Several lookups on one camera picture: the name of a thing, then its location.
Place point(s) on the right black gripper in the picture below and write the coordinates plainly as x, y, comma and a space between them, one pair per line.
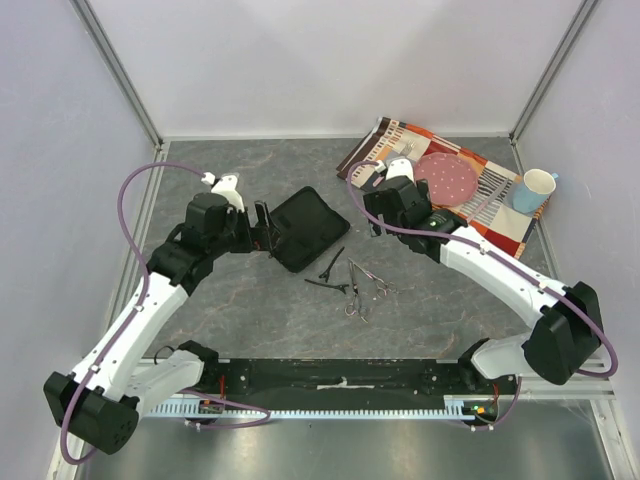
379, 209

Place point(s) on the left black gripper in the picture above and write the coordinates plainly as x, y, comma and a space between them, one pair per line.
256, 238

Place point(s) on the black zipper tool case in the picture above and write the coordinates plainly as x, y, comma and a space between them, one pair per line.
307, 228

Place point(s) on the black hair clip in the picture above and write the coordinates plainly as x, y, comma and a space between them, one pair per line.
339, 287
325, 275

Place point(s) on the silver thinning scissors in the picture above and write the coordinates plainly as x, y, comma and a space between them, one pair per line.
383, 288

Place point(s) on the silver hair scissors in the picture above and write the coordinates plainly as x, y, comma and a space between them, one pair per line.
355, 307

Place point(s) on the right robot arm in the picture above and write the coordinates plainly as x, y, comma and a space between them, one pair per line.
564, 322

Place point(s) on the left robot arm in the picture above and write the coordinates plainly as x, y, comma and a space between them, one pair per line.
103, 398

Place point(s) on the pink dotted plate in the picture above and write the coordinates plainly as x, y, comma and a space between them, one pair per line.
451, 180

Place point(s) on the patchwork placemat cloth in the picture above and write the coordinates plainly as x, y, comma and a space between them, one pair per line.
499, 222

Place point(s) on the blue white mug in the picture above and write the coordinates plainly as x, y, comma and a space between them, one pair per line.
534, 190

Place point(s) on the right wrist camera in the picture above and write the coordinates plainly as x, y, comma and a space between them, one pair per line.
396, 173

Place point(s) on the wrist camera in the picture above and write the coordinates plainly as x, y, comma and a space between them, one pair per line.
226, 186
396, 173

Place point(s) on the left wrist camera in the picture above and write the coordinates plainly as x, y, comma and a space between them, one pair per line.
226, 186

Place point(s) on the pink handled fork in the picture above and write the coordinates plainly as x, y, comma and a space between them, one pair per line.
408, 148

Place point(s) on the pink handled knife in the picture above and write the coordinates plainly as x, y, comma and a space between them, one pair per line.
488, 200

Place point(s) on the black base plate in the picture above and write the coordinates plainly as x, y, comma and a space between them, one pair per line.
346, 383

